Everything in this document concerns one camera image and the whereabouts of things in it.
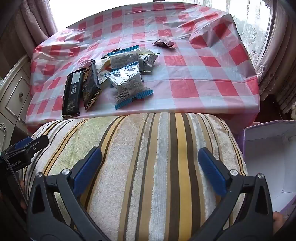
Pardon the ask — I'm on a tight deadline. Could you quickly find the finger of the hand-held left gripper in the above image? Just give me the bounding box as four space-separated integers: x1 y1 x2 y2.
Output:
5 135 50 158
0 136 33 154

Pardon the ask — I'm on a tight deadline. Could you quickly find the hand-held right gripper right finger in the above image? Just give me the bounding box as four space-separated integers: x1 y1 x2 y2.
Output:
192 147 274 241

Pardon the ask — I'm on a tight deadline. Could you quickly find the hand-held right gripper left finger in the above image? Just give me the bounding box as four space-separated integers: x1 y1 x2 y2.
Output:
26 146 109 241

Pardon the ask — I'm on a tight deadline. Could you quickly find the long black bar packet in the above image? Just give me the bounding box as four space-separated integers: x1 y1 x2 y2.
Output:
62 71 84 117

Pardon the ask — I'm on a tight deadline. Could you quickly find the white purple cardboard box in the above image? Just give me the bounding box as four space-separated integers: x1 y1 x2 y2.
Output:
242 120 296 218

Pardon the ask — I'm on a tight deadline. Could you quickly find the black gold print packet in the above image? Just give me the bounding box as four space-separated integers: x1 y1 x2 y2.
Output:
80 60 102 110

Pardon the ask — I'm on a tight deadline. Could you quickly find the blue edged nut packet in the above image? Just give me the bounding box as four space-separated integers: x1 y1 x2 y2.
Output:
104 62 154 110
107 45 141 71

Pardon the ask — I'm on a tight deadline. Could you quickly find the white black snack packet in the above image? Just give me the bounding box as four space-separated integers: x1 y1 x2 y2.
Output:
138 54 156 73

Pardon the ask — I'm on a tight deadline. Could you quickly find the dark red small packet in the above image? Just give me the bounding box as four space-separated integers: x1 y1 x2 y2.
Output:
152 39 175 49

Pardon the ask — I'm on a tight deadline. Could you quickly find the cream drawer cabinet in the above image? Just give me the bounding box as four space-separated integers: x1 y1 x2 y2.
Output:
0 54 31 139

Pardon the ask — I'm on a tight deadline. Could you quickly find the striped plush blanket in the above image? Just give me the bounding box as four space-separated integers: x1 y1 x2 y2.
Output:
23 112 249 241

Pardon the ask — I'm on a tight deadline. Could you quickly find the red white checkered tablecloth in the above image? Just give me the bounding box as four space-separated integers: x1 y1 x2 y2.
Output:
25 3 260 127

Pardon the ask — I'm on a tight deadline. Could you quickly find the pink beige curtain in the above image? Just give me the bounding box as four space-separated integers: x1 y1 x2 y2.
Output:
14 0 58 58

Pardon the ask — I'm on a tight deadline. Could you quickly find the beige embroidered curtain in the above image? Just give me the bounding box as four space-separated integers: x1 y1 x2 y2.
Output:
254 0 296 116

